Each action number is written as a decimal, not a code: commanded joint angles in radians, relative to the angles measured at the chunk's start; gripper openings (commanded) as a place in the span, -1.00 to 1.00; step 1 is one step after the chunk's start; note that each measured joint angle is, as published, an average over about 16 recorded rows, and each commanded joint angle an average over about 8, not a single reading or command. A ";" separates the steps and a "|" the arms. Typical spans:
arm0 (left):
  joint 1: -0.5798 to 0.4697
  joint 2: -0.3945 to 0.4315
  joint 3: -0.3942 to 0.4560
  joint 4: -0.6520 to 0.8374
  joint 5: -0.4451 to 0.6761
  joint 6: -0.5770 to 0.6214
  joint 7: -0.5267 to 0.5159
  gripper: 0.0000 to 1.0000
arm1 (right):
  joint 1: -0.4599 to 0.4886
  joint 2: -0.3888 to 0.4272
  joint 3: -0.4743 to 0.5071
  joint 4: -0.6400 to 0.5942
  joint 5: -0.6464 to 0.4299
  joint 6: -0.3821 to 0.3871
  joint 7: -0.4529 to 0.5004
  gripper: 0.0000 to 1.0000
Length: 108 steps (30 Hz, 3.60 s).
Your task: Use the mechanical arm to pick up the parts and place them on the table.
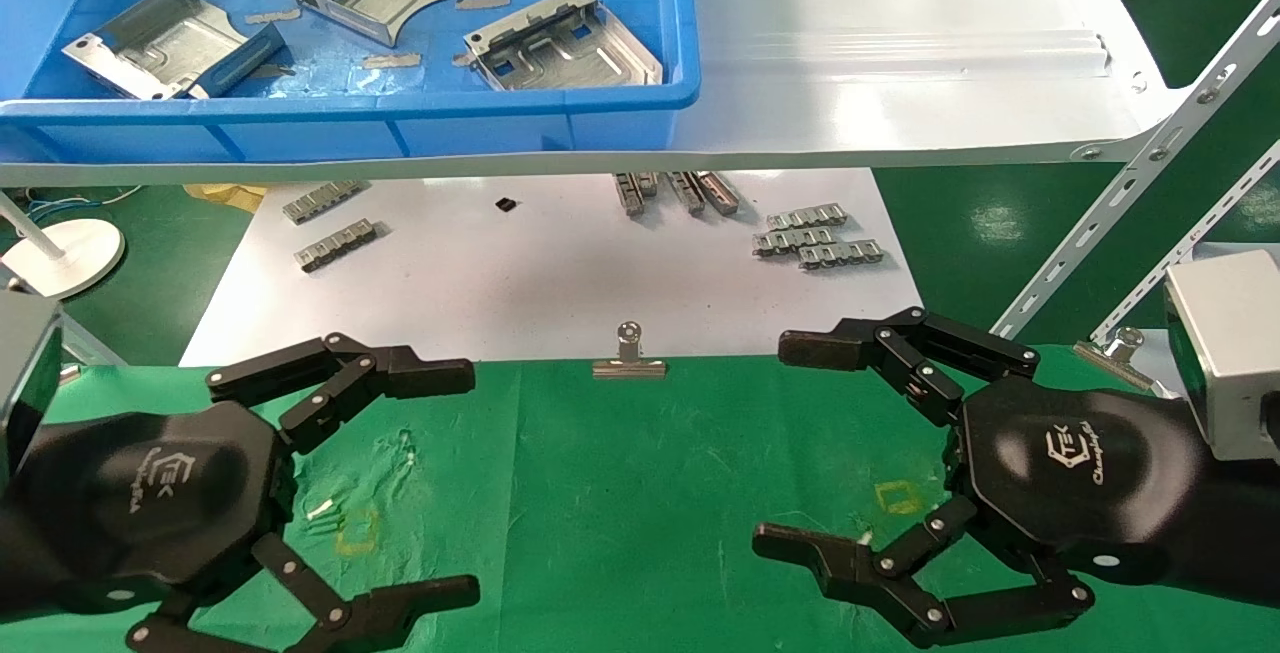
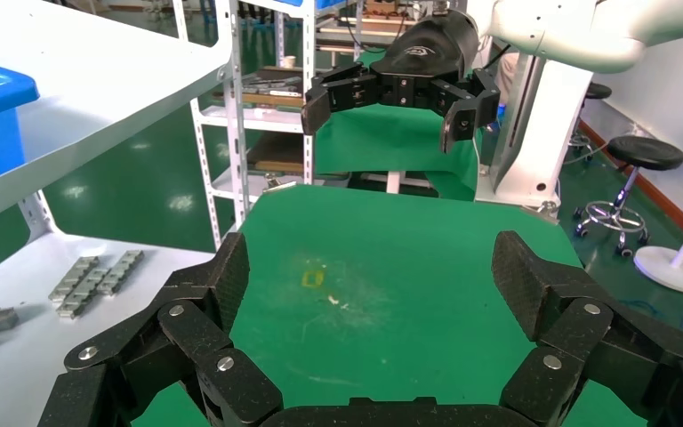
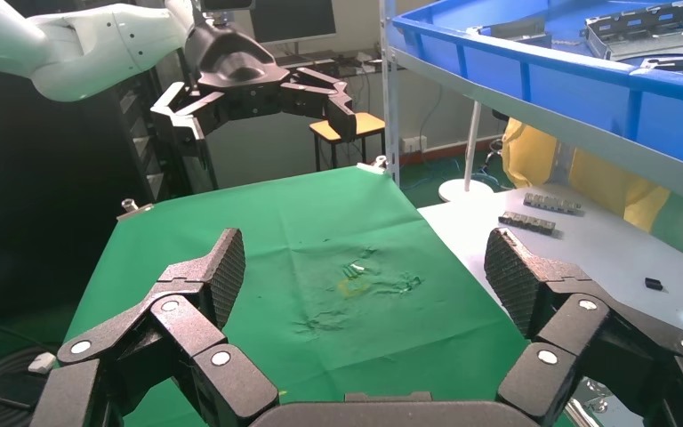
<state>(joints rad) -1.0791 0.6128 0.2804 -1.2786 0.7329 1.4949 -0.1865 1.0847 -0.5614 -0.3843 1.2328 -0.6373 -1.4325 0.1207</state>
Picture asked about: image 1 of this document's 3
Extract white metal shelf panel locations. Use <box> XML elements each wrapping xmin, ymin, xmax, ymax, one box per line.
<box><xmin>0</xmin><ymin>0</ymin><xmax>1191</xmax><ymax>187</ymax></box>

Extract green cloth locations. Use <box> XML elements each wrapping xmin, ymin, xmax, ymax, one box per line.
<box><xmin>0</xmin><ymin>343</ymin><xmax>1280</xmax><ymax>653</ymax></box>

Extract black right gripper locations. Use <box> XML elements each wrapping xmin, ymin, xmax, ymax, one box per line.
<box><xmin>752</xmin><ymin>308</ymin><xmax>1206</xmax><ymax>649</ymax></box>

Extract white round lamp base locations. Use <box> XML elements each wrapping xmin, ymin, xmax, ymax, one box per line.
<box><xmin>0</xmin><ymin>195</ymin><xmax>126</xmax><ymax>299</ymax></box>

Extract blue plastic bin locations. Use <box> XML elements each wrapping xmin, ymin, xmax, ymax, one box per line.
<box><xmin>0</xmin><ymin>0</ymin><xmax>701</xmax><ymax>166</ymax></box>

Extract white slotted angle bar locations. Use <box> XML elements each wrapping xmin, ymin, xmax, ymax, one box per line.
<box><xmin>990</xmin><ymin>8</ymin><xmax>1280</xmax><ymax>339</ymax></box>
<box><xmin>1090</xmin><ymin>138</ymin><xmax>1280</xmax><ymax>344</ymax></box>
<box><xmin>60</xmin><ymin>308</ymin><xmax>126</xmax><ymax>366</ymax></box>

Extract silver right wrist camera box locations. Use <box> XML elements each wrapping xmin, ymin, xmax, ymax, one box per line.
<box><xmin>1163</xmin><ymin>251</ymin><xmax>1280</xmax><ymax>461</ymax></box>

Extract white sheet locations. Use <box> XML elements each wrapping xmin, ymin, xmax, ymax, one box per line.
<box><xmin>180</xmin><ymin>168</ymin><xmax>923</xmax><ymax>366</ymax></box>

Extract silver binder clip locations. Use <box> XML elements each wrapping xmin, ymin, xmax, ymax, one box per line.
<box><xmin>592</xmin><ymin>321</ymin><xmax>668</xmax><ymax>380</ymax></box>
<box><xmin>1073</xmin><ymin>326</ymin><xmax>1181</xmax><ymax>399</ymax></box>

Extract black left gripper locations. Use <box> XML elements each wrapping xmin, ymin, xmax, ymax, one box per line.
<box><xmin>10</xmin><ymin>333</ymin><xmax>481</xmax><ymax>653</ymax></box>

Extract thin coloured wires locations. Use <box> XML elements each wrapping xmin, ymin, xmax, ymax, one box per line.
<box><xmin>0</xmin><ymin>185</ymin><xmax>146</xmax><ymax>224</ymax></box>

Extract yellow crumpled tape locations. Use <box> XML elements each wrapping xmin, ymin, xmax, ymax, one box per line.
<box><xmin>183</xmin><ymin>183</ymin><xmax>269</xmax><ymax>212</ymax></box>

